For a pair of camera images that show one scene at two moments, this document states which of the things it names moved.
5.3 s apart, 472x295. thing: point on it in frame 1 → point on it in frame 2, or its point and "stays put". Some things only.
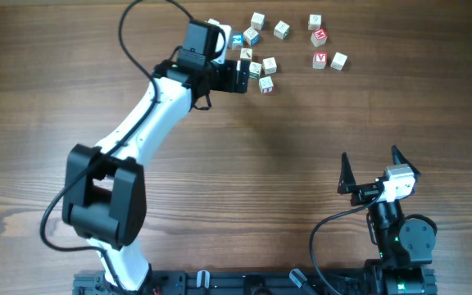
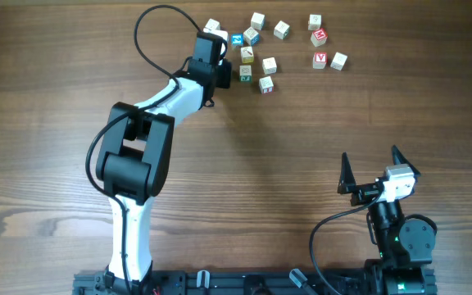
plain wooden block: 270,65 stays put
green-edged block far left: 213,21 stays put
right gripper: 363,192 stays put
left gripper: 229,70 → 225,70
